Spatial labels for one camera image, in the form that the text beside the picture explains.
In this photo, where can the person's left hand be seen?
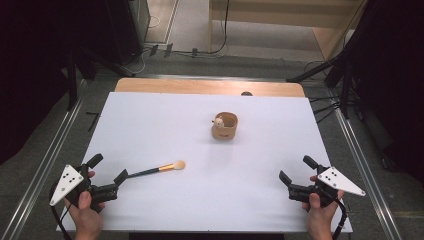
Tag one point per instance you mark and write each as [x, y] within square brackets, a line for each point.
[86, 218]

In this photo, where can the light wooden shelf unit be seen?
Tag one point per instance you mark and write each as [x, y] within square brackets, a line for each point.
[286, 20]

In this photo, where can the black cabinet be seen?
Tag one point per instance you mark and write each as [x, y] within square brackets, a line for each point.
[125, 30]

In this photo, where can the metal floor rail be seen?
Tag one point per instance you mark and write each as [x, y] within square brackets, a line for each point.
[40, 170]
[365, 180]

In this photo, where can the person's right hand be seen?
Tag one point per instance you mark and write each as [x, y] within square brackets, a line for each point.
[319, 220]

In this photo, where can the white table cover sheet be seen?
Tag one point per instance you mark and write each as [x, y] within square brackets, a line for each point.
[206, 186]

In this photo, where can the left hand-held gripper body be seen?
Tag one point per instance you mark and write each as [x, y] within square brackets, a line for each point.
[68, 181]

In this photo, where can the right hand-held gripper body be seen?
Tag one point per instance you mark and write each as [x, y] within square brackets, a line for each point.
[336, 181]

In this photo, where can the wooden cup with toy figure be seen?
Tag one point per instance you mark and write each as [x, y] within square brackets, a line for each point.
[225, 128]

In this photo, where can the black curtain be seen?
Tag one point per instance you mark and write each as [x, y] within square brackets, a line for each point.
[30, 66]
[393, 76]

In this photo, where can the black metal stand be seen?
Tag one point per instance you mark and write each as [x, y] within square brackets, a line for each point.
[345, 86]
[71, 80]

